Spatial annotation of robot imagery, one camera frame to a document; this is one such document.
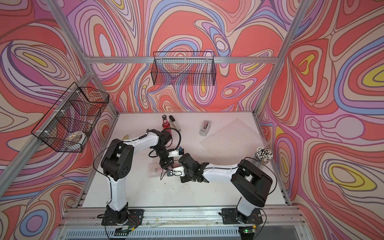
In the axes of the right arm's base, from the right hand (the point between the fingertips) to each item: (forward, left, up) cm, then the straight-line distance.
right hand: (183, 169), depth 88 cm
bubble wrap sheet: (+18, -33, -2) cm, 38 cm away
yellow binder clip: (+25, +42, 0) cm, 49 cm away
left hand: (+1, +6, 0) cm, 6 cm away
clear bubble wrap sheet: (-2, +16, +3) cm, 16 cm away
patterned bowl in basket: (+7, +50, +27) cm, 57 cm away
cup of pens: (-1, -43, +16) cm, 46 cm away
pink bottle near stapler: (+25, +11, +13) cm, 30 cm away
